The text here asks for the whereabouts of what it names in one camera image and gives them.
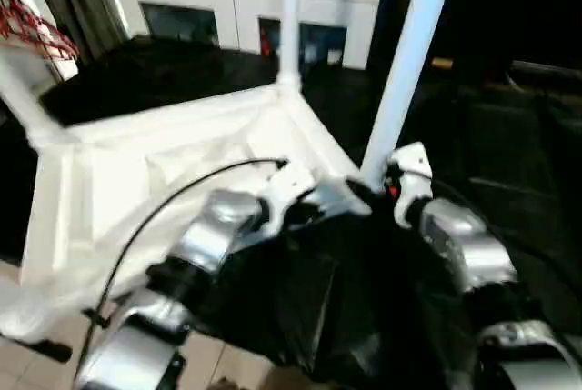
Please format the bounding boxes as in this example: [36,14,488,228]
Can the white plastic table top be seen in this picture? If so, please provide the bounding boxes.
[0,79,373,342]

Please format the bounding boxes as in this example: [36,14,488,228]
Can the black mat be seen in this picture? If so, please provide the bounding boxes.
[37,34,582,385]

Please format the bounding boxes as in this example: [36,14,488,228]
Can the long dark bar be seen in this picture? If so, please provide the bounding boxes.
[510,59,582,83]

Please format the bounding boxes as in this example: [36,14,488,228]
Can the grey curtain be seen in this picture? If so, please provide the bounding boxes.
[44,0,132,69]

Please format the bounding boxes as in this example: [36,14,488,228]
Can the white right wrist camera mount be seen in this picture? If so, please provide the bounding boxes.
[387,141,434,231]

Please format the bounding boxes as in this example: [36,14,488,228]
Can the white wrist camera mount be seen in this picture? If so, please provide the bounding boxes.
[260,164,320,237]
[387,141,434,231]

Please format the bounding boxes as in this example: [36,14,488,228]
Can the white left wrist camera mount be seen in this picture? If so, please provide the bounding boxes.
[260,164,320,237]

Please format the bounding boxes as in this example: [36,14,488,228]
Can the black folding stand frame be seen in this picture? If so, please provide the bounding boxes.
[0,334,75,365]

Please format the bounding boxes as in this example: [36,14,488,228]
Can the red wire clothes hangers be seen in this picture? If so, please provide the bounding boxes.
[0,0,82,63]

